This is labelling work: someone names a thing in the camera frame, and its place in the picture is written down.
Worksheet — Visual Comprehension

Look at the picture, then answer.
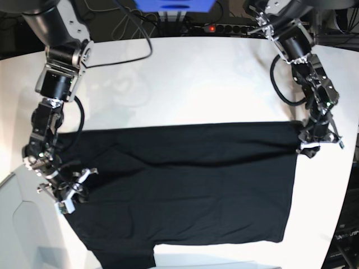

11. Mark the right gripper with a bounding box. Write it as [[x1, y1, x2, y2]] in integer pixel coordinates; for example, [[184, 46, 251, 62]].
[[36, 168, 98, 207]]

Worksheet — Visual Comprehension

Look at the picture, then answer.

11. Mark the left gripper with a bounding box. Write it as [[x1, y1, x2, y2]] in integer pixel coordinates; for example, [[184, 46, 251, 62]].
[[296, 120, 342, 159]]

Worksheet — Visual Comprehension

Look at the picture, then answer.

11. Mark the black T-shirt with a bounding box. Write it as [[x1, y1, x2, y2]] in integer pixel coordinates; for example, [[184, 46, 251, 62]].
[[61, 121, 302, 268]]

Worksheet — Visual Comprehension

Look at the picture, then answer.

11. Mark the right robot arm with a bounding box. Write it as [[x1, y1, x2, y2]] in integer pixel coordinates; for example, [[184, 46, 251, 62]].
[[19, 1, 97, 214]]

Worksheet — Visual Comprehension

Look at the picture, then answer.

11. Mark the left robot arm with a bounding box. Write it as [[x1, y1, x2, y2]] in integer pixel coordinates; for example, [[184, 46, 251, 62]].
[[243, 1, 344, 158]]

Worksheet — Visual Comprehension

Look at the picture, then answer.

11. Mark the black power strip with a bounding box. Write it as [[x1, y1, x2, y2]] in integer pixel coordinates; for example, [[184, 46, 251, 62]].
[[191, 24, 264, 38]]

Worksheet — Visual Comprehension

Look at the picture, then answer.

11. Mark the blue plastic box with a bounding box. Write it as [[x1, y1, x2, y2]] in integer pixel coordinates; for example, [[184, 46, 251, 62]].
[[134, 0, 215, 13]]

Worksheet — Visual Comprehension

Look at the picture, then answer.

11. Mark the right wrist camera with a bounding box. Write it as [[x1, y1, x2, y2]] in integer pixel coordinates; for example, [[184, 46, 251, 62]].
[[55, 200, 75, 215]]

